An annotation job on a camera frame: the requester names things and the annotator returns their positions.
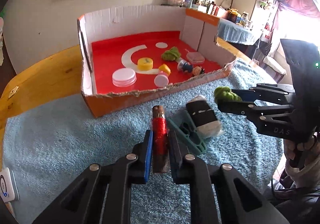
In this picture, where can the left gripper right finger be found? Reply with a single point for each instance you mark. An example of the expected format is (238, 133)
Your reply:
(218, 194)

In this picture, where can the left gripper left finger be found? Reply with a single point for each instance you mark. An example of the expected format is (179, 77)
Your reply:
(102, 194)

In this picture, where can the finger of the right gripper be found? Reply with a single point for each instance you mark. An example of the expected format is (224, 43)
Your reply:
(273, 93)
(269, 120)

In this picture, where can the green fuzzy scrunchie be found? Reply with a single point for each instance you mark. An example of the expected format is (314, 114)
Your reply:
(225, 94)
(171, 55)

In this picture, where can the red thread spool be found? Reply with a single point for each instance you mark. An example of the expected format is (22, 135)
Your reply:
(160, 151)

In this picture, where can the operator right hand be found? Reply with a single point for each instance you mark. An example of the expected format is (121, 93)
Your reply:
(307, 174)

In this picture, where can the black white sock roll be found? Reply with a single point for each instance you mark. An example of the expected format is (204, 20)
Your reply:
(203, 117)

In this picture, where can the blue cloth covered sideboard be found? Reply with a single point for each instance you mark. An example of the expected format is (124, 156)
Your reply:
(227, 30)

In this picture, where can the light blue fluffy towel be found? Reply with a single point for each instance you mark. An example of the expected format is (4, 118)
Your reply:
(254, 156)

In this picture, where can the black-haired doll figurine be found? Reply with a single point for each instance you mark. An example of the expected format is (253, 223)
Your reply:
(197, 70)

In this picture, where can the white cabinet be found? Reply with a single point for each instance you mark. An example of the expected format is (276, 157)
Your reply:
(260, 12)

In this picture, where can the teal plastic clip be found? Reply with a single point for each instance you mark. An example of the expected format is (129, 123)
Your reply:
(186, 132)

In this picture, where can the pink clear plastic box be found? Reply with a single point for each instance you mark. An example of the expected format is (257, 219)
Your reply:
(195, 58)

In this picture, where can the blue doll figurine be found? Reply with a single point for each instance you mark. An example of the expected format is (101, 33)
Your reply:
(185, 66)

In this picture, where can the white timer device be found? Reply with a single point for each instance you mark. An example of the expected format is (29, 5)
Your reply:
(9, 191)

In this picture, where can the yellow round container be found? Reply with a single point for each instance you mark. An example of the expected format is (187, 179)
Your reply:
(145, 64)

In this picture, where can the small card on table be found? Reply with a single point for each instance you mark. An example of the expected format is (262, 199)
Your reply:
(13, 92)

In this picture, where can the white orange cardboard box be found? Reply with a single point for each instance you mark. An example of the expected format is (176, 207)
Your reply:
(131, 20)

